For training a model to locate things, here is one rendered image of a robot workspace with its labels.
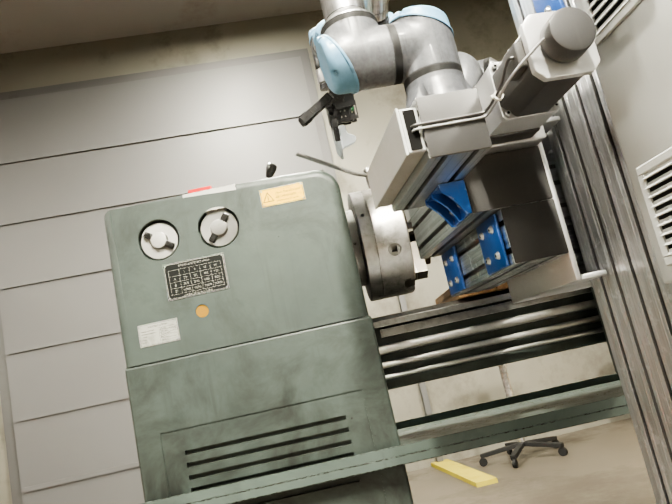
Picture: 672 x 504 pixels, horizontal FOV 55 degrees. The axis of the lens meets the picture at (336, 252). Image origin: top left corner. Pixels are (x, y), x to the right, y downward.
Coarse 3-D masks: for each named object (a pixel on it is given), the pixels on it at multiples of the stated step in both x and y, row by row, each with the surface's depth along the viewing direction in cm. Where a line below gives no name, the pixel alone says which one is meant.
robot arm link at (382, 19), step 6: (366, 0) 159; (372, 0) 158; (378, 0) 159; (384, 0) 160; (366, 6) 160; (372, 6) 160; (378, 6) 160; (384, 6) 161; (372, 12) 161; (378, 12) 161; (384, 12) 162; (390, 12) 168; (378, 18) 163; (384, 18) 164; (390, 18) 167; (378, 24) 164
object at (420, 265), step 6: (414, 246) 179; (414, 252) 178; (414, 258) 177; (426, 258) 177; (414, 264) 176; (420, 264) 175; (420, 270) 174; (426, 270) 174; (420, 276) 176; (426, 276) 176; (408, 282) 174; (414, 282) 175
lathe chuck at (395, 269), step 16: (368, 192) 177; (368, 208) 171; (384, 208) 170; (384, 224) 168; (400, 224) 168; (384, 240) 168; (400, 240) 168; (384, 256) 168; (400, 256) 168; (384, 272) 170; (400, 272) 170; (384, 288) 173; (400, 288) 175
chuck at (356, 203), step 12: (360, 192) 178; (348, 204) 188; (360, 204) 172; (360, 216) 170; (360, 228) 168; (360, 240) 171; (372, 240) 168; (372, 252) 168; (372, 264) 168; (372, 276) 170; (372, 288) 172; (372, 300) 179
